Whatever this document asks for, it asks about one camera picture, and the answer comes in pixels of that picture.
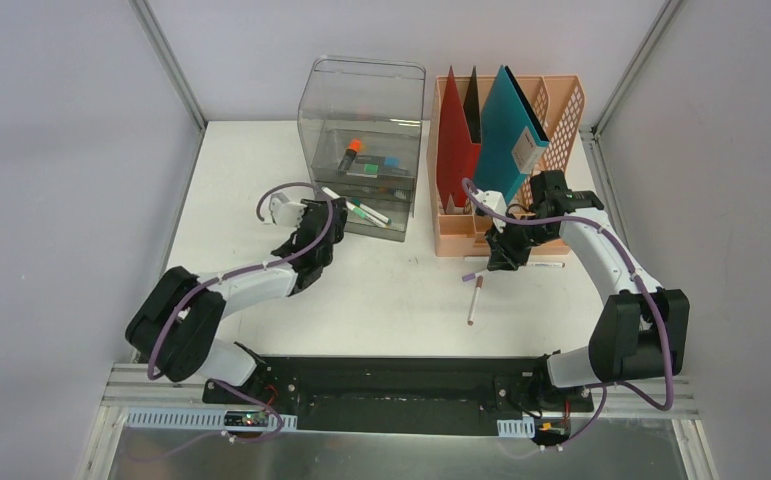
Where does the black highlighter green cap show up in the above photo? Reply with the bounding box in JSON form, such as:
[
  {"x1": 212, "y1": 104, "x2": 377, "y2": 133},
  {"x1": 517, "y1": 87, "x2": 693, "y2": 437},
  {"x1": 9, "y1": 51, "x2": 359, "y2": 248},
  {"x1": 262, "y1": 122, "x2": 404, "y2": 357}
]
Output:
[{"x1": 345, "y1": 163, "x2": 379, "y2": 178}]

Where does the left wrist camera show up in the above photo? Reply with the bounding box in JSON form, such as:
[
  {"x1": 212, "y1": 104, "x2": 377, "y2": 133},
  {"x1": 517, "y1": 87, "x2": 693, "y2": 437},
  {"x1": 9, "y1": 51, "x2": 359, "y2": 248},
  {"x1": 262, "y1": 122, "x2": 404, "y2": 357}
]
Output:
[{"x1": 268, "y1": 195, "x2": 306, "y2": 228}]

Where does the teal blue folder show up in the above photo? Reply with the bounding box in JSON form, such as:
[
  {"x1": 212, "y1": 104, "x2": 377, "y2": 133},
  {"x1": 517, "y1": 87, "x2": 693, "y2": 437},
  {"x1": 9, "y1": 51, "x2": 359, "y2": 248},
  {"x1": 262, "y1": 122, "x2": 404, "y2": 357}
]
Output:
[{"x1": 473, "y1": 65, "x2": 549, "y2": 203}]

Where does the white marker green tip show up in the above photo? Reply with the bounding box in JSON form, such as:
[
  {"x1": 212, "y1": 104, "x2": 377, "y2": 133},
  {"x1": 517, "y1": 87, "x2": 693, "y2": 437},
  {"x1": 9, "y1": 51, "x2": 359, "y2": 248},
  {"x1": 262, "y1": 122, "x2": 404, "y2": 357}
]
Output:
[{"x1": 321, "y1": 186, "x2": 346, "y2": 205}]

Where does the black highlighter blue cap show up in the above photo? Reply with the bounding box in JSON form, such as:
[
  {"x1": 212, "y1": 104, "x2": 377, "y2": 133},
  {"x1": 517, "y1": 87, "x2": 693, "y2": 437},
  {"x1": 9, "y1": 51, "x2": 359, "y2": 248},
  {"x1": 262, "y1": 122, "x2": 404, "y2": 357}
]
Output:
[{"x1": 356, "y1": 155, "x2": 400, "y2": 168}]

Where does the peach plastic file rack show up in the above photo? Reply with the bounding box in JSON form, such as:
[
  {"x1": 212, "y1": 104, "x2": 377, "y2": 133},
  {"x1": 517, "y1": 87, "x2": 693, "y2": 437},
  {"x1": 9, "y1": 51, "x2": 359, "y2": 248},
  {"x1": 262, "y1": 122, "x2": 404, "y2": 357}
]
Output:
[{"x1": 427, "y1": 74, "x2": 586, "y2": 258}]

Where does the black highlighter orange cap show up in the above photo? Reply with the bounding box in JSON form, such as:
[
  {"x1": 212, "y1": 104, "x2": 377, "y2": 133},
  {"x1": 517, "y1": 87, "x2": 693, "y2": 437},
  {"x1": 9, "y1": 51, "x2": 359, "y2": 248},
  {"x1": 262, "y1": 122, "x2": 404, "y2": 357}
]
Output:
[{"x1": 338, "y1": 139, "x2": 364, "y2": 171}]

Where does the red folder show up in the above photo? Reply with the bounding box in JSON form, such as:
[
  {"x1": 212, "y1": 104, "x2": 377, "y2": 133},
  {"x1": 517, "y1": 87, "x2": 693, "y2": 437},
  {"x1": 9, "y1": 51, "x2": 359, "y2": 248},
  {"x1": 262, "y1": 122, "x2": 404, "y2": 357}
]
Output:
[{"x1": 436, "y1": 68, "x2": 481, "y2": 214}]

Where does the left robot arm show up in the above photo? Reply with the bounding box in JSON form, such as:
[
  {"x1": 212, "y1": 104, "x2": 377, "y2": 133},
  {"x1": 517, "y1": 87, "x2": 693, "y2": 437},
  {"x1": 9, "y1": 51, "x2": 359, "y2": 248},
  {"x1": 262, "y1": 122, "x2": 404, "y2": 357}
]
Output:
[{"x1": 125, "y1": 194, "x2": 348, "y2": 405}]

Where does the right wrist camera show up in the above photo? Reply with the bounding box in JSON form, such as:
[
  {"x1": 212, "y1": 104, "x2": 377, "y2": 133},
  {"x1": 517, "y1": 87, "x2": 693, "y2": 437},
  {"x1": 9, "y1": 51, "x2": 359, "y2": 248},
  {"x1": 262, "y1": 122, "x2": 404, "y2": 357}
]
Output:
[{"x1": 474, "y1": 190, "x2": 508, "y2": 232}]

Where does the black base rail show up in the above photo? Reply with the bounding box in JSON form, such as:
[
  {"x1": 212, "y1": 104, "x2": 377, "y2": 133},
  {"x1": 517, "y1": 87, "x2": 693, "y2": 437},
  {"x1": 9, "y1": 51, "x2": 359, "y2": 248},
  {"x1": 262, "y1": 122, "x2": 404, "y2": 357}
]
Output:
[{"x1": 239, "y1": 356, "x2": 594, "y2": 436}]

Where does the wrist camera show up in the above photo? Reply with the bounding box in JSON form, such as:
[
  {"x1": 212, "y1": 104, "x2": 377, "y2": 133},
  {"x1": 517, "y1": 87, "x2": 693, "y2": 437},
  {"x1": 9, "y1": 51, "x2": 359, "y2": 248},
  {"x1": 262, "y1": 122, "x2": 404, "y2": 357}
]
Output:
[
  {"x1": 474, "y1": 190, "x2": 508, "y2": 232},
  {"x1": 268, "y1": 195, "x2": 306, "y2": 228}
]

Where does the clear grey drawer organizer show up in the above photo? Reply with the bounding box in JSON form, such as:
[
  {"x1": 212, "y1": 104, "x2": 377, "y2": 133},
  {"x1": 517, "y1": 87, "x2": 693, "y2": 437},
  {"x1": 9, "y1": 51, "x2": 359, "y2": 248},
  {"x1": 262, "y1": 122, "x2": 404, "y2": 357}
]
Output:
[{"x1": 297, "y1": 55, "x2": 426, "y2": 242}]

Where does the white pen red cap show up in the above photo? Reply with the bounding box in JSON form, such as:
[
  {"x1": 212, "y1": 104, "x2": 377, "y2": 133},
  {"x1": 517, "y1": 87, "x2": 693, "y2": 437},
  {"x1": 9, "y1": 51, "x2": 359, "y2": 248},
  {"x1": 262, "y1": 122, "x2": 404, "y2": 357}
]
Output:
[{"x1": 526, "y1": 261, "x2": 566, "y2": 268}]

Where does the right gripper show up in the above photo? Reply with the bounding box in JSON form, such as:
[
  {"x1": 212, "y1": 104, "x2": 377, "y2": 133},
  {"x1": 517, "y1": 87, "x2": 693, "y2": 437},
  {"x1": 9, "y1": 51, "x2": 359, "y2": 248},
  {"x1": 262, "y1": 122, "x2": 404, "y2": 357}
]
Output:
[{"x1": 485, "y1": 211, "x2": 557, "y2": 272}]

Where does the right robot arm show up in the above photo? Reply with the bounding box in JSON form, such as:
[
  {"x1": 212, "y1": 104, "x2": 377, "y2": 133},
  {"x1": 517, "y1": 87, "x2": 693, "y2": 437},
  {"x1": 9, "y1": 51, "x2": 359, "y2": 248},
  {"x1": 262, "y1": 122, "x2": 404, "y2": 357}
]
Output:
[{"x1": 471, "y1": 170, "x2": 690, "y2": 410}]

